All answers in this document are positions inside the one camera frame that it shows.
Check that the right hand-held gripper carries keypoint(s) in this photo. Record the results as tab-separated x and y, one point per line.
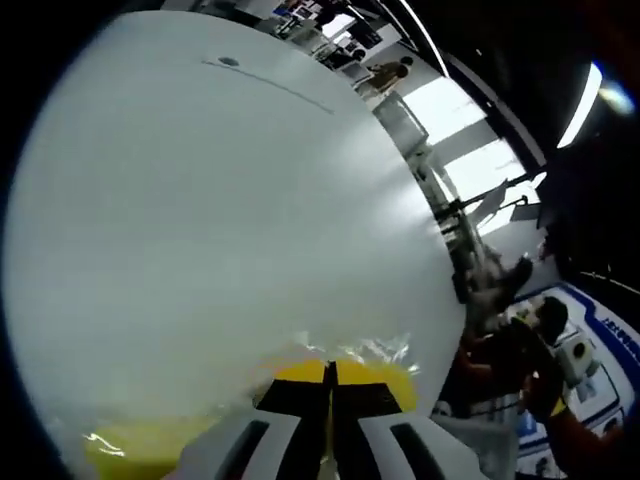
579	361

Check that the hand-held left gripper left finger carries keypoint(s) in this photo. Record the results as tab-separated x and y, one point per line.
295	425

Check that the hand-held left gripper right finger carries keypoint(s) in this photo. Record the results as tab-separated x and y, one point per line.
365	425

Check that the small bagged yellow silicone block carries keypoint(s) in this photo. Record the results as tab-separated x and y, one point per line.
400	385

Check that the large bagged yellow silicone block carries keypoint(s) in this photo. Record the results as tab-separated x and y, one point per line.
145	445

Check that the person's right hand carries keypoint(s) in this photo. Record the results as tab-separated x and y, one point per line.
540	375

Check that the person's grey clothing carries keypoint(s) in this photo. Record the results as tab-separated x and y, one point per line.
480	430

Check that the ceiling light strip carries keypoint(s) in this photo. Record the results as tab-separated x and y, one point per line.
580	107

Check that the white desk partition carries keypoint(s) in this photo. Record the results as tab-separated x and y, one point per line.
402	122

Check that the blue white wall poster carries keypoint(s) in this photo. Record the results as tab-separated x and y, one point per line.
607	325

